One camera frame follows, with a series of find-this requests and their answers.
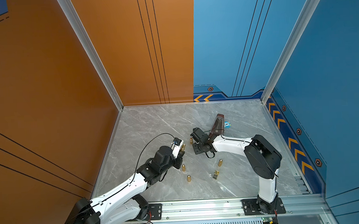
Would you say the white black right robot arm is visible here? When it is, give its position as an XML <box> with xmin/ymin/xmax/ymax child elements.
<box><xmin>191</xmin><ymin>135</ymin><xmax>282</xmax><ymax>214</ymax></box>

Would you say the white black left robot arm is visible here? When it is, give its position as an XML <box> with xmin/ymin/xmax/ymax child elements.
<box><xmin>64</xmin><ymin>139</ymin><xmax>185</xmax><ymax>224</ymax></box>

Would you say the black gold square lipstick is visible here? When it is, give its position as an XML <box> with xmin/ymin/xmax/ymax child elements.
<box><xmin>213</xmin><ymin>171</ymin><xmax>219</xmax><ymax>180</ymax></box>

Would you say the dark red wooden metronome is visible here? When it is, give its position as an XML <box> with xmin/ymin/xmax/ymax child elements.
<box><xmin>209</xmin><ymin>114</ymin><xmax>225</xmax><ymax>140</ymax></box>

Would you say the blue owl number block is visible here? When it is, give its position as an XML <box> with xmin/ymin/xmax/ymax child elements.
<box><xmin>224</xmin><ymin>122</ymin><xmax>231</xmax><ymax>128</ymax></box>

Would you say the green circuit board right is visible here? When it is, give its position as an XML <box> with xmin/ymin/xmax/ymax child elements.
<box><xmin>263</xmin><ymin>217</ymin><xmax>279</xmax><ymax>224</ymax></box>

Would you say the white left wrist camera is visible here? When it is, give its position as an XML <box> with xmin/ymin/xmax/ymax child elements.
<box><xmin>171</xmin><ymin>138</ymin><xmax>184</xmax><ymax>158</ymax></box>

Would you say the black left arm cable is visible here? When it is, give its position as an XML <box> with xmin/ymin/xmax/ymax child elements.
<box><xmin>131</xmin><ymin>132</ymin><xmax>178</xmax><ymax>183</ymax></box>

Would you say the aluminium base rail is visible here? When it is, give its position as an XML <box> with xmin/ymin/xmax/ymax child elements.
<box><xmin>150</xmin><ymin>194</ymin><xmax>331</xmax><ymax>222</ymax></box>

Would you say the aluminium corner post right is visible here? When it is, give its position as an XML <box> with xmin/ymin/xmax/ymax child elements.
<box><xmin>261</xmin><ymin>0</ymin><xmax>321</xmax><ymax>104</ymax></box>

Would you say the aluminium corner post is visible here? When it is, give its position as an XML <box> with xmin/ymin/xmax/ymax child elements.
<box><xmin>57</xmin><ymin>0</ymin><xmax>124</xmax><ymax>112</ymax></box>
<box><xmin>261</xmin><ymin>0</ymin><xmax>321</xmax><ymax>104</ymax></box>

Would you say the aluminium corner post left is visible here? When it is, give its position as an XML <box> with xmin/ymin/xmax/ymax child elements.
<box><xmin>57</xmin><ymin>0</ymin><xmax>124</xmax><ymax>112</ymax></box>

